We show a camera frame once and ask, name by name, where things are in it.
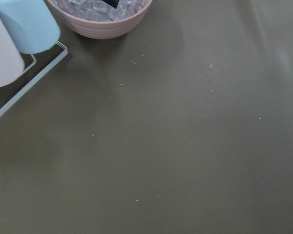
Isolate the metal ice scoop black handle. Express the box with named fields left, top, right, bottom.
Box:
left=102, top=0, right=119, bottom=9

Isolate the pink bowl with ice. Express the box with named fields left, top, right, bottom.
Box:
left=46, top=0, right=152, bottom=39

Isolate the pink cup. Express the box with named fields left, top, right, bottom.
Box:
left=0, top=19, right=24, bottom=87

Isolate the light blue cup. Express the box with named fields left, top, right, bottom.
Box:
left=0, top=0, right=61, bottom=54

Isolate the white wire cup rack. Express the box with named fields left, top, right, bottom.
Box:
left=0, top=41, right=68, bottom=118

